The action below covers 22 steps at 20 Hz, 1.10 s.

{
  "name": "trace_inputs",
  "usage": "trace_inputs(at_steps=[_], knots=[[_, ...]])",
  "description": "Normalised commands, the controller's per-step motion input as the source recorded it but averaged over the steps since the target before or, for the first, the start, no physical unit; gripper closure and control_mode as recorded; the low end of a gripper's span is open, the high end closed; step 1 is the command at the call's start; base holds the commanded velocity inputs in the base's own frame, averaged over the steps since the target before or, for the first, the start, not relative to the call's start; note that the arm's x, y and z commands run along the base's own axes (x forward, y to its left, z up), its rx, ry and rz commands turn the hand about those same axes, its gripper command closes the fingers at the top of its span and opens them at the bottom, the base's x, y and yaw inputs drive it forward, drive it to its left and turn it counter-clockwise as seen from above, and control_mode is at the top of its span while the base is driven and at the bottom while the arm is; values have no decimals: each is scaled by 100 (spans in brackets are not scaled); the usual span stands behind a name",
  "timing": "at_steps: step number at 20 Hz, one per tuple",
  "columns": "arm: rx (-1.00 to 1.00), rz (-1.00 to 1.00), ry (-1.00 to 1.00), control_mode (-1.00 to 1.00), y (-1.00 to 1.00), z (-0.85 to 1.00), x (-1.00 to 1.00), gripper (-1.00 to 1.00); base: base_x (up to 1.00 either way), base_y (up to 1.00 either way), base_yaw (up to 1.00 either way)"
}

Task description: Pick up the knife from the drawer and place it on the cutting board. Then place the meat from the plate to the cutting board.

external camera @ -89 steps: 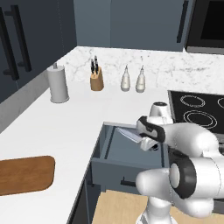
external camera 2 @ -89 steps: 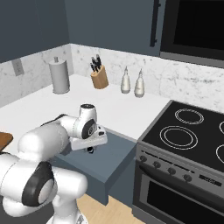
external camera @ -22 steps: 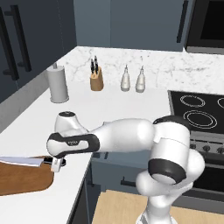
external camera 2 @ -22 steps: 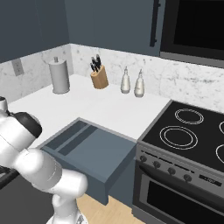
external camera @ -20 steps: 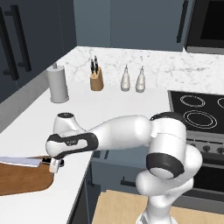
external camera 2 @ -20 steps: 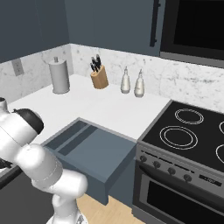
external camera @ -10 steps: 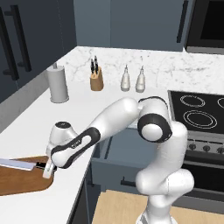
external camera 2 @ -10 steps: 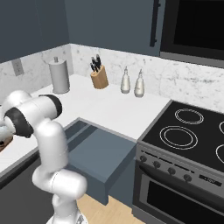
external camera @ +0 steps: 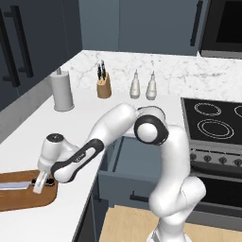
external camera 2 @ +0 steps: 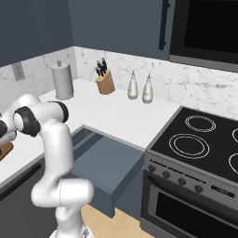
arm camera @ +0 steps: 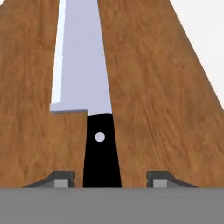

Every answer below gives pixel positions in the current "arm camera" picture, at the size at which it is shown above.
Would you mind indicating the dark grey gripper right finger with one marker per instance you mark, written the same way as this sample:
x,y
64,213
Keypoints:
x,y
161,178

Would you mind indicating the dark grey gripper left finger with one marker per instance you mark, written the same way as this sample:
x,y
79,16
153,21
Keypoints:
x,y
59,178

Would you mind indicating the wooden cutting board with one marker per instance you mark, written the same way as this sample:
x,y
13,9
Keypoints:
x,y
159,96

